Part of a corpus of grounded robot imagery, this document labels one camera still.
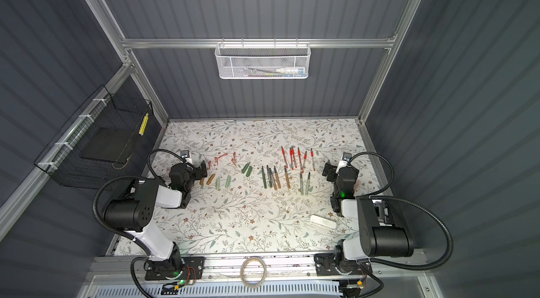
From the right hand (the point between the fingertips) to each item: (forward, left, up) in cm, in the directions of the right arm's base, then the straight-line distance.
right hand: (344, 163), depth 91 cm
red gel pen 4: (+10, +15, -10) cm, 21 cm away
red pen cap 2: (+11, +51, -9) cm, 53 cm away
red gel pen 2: (+10, +21, -9) cm, 25 cm away
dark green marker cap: (+1, +43, -9) cm, 44 cm away
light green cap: (-5, +52, -9) cm, 53 cm away
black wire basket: (-3, +91, +18) cm, 93 cm away
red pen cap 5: (+5, +63, -9) cm, 63 cm away
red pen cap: (+11, +56, -9) cm, 58 cm away
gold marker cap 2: (-4, +64, -8) cm, 65 cm away
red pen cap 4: (+9, +60, -10) cm, 61 cm away
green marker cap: (-6, +56, -9) cm, 57 cm away
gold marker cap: (-3, +60, -9) cm, 61 cm away
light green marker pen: (-6, +18, -9) cm, 21 cm away
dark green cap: (+2, +45, -8) cm, 46 cm away
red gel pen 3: (+12, +18, -9) cm, 24 cm away
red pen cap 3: (+6, +51, -9) cm, 52 cm away
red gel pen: (+10, +22, -10) cm, 26 cm away
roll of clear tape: (-42, +41, -8) cm, 59 cm away
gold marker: (-2, +29, -9) cm, 31 cm away
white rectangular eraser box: (-23, +12, -6) cm, 26 cm away
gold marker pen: (-4, +31, -9) cm, 32 cm away
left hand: (+2, +67, -3) cm, 67 cm away
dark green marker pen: (-4, +33, -9) cm, 34 cm away
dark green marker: (-3, +35, -9) cm, 36 cm away
